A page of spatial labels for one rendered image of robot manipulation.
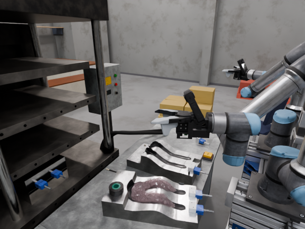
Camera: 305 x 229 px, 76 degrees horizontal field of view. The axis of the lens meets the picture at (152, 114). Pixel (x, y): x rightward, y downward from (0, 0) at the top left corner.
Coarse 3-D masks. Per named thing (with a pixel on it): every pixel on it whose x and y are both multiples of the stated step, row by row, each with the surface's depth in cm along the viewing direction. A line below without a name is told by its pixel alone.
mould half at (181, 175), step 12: (168, 144) 154; (132, 156) 148; (144, 156) 135; (168, 156) 143; (192, 156) 142; (144, 168) 139; (156, 168) 134; (168, 168) 131; (180, 168) 130; (180, 180) 128; (192, 180) 126
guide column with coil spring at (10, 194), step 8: (0, 152) 91; (0, 160) 92; (0, 168) 92; (0, 176) 94; (8, 176) 96; (0, 184) 95; (8, 184) 97; (8, 192) 98; (16, 192) 103; (8, 200) 99; (16, 200) 102; (8, 208) 102; (16, 208) 103; (16, 216) 104
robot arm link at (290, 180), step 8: (304, 144) 66; (304, 152) 66; (296, 160) 70; (304, 160) 66; (288, 168) 74; (296, 168) 68; (304, 168) 66; (280, 176) 76; (288, 176) 72; (296, 176) 68; (304, 176) 66; (288, 184) 71; (296, 184) 68; (304, 184) 66; (296, 192) 67; (304, 192) 65; (296, 200) 68; (304, 200) 67
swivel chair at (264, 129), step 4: (284, 100) 271; (280, 104) 270; (284, 104) 277; (276, 108) 268; (280, 108) 276; (284, 108) 284; (272, 112) 267; (268, 116) 269; (272, 116) 274; (264, 120) 275; (268, 120) 272; (264, 124) 277; (268, 124) 292; (264, 128) 281; (268, 128) 281; (260, 132) 269; (264, 132) 269; (268, 132) 273; (252, 140) 302
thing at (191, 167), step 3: (189, 165) 128; (192, 165) 128; (195, 165) 129; (189, 168) 126; (192, 168) 126; (195, 168) 128; (198, 168) 128; (192, 171) 126; (195, 171) 126; (198, 171) 125; (201, 171) 126; (198, 174) 125; (207, 174) 124
